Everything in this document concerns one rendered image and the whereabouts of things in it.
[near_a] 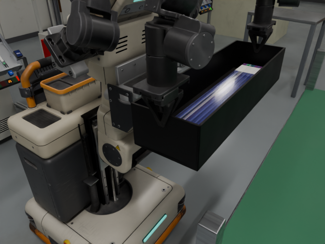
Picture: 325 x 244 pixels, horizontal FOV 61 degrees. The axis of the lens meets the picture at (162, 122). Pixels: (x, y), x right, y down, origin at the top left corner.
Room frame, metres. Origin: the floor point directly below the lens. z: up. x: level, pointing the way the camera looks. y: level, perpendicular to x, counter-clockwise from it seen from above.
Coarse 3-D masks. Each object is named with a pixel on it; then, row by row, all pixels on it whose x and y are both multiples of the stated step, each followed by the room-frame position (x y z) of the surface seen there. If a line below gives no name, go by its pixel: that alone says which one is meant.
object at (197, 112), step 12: (240, 72) 0.85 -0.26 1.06; (252, 72) 0.84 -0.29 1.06; (228, 84) 0.75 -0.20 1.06; (240, 84) 0.75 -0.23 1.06; (204, 96) 0.68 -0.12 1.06; (216, 96) 0.68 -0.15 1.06; (228, 96) 0.67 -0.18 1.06; (192, 108) 0.61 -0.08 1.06; (204, 108) 0.61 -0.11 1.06; (216, 108) 0.61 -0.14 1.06; (192, 120) 0.55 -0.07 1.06
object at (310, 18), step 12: (252, 12) 3.11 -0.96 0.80; (276, 12) 3.11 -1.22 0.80; (288, 12) 3.11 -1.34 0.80; (300, 12) 3.11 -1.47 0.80; (312, 12) 3.11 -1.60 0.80; (312, 24) 2.69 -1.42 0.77; (324, 24) 2.99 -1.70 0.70; (312, 36) 2.68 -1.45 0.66; (312, 60) 2.99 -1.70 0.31; (300, 72) 2.68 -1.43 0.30
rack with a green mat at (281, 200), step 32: (320, 64) 0.94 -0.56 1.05; (320, 96) 0.89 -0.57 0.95; (288, 128) 0.68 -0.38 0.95; (320, 128) 0.68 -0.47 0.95; (288, 160) 0.54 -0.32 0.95; (320, 160) 0.54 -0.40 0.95; (256, 192) 0.43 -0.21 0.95; (288, 192) 0.43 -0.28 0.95; (320, 192) 0.43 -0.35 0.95; (224, 224) 0.24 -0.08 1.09; (256, 224) 0.35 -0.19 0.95; (288, 224) 0.35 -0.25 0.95; (320, 224) 0.35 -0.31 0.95
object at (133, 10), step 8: (112, 0) 0.80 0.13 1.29; (120, 0) 0.78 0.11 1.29; (128, 0) 0.79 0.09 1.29; (136, 0) 0.82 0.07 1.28; (144, 0) 0.86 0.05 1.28; (112, 8) 0.80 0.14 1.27; (120, 8) 0.79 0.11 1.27; (128, 8) 0.82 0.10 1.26; (136, 8) 0.86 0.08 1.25; (120, 16) 0.82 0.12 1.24; (128, 16) 0.86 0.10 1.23; (136, 16) 0.90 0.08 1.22
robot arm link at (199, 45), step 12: (156, 0) 0.46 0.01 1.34; (156, 12) 0.46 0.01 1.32; (168, 12) 0.45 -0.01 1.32; (192, 12) 0.50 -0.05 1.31; (180, 24) 0.43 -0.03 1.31; (192, 24) 0.42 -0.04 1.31; (204, 24) 0.41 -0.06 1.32; (168, 36) 0.43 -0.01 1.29; (180, 36) 0.41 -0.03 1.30; (192, 36) 0.40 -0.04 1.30; (204, 36) 0.41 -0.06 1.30; (168, 48) 0.42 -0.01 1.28; (180, 48) 0.40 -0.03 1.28; (192, 48) 0.39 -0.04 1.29; (204, 48) 0.41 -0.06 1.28; (180, 60) 0.40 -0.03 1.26; (192, 60) 0.39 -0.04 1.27; (204, 60) 0.41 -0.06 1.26
